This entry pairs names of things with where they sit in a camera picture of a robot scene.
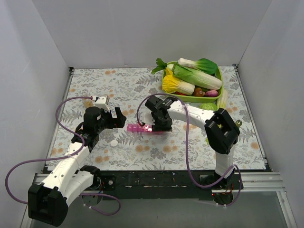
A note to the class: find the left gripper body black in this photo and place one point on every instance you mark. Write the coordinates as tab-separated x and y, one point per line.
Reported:
112	119

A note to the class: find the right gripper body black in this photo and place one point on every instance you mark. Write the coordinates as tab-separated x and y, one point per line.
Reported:
161	122

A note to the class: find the pink weekly pill organizer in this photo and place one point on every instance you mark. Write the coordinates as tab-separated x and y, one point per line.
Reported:
146	129

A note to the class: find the white bottle cap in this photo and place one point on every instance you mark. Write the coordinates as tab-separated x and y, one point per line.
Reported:
114	143

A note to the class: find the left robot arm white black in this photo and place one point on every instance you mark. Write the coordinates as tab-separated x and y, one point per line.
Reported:
49	201

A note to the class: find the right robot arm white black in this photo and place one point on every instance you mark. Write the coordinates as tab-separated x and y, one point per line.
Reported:
221	131

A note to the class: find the small orange pill jar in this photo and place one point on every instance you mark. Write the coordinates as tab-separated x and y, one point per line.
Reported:
87	103

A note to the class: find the floral table mat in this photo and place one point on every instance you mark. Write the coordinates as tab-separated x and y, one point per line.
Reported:
126	88

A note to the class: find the green plastic basket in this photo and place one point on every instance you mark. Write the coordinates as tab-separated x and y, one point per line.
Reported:
204	99

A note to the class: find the yellow napa cabbage toy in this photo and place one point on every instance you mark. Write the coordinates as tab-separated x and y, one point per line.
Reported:
171	84

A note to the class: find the brown mushroom toy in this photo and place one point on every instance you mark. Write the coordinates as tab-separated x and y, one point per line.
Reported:
198	92

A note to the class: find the long napa cabbage toy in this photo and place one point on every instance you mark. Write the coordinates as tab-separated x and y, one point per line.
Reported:
196	77

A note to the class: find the green round cabbage toy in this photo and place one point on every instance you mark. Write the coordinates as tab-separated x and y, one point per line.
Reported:
209	106

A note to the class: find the parsley leaf toy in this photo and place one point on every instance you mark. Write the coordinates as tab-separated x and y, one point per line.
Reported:
161	65

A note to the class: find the purple onion toy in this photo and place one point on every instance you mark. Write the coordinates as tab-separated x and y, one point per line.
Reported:
212	93

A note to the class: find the celery stalk toy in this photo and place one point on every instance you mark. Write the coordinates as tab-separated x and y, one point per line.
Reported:
222	101

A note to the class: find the green bok choy toy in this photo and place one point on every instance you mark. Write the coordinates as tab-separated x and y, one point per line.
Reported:
205	65

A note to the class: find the green glass bottle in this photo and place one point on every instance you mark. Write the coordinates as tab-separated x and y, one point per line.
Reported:
238	123

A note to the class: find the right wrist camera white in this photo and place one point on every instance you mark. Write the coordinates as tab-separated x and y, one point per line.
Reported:
146	118

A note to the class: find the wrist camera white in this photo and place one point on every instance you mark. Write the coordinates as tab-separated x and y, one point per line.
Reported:
102	102
146	118

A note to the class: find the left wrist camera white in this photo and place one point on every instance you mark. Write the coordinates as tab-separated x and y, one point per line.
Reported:
102	102

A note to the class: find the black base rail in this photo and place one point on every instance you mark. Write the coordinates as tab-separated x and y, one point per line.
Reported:
162	184

